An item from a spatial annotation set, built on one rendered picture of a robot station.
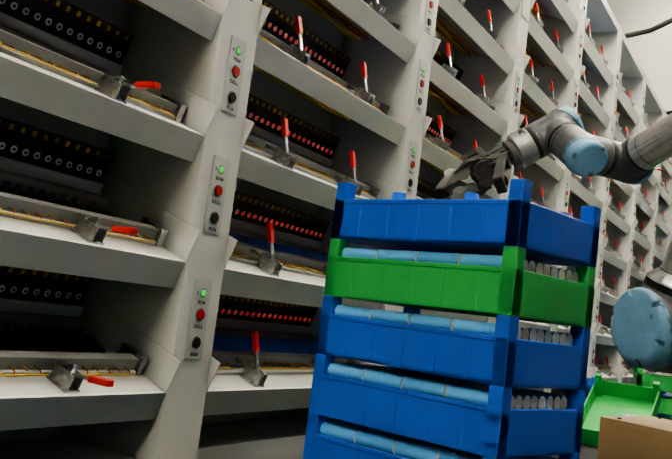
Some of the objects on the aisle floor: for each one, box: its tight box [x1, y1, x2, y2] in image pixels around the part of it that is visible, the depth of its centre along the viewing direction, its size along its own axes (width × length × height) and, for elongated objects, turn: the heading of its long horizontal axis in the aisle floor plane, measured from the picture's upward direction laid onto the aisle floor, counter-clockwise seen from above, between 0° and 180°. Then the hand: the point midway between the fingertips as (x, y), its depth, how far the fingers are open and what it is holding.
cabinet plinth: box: [197, 416, 308, 459], centre depth 222 cm, size 16×219×5 cm, turn 16°
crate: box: [581, 373, 660, 447], centre depth 257 cm, size 30×20×8 cm
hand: (445, 193), depth 204 cm, fingers open, 3 cm apart
